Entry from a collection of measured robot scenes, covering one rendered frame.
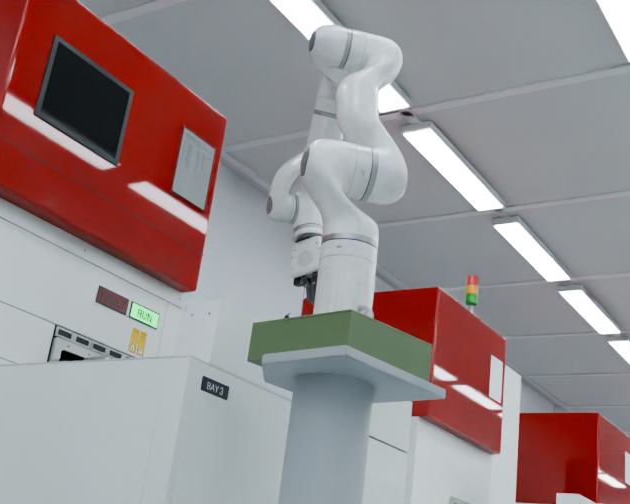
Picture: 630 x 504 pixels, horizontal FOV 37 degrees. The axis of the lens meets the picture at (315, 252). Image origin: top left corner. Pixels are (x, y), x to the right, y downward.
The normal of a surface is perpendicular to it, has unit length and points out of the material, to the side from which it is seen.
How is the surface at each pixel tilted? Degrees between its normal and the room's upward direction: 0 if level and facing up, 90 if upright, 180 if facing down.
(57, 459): 90
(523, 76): 180
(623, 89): 180
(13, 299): 90
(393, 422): 90
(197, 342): 90
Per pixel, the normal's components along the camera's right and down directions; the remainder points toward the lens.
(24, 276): 0.84, -0.10
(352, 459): 0.60, -0.22
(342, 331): -0.65, -0.35
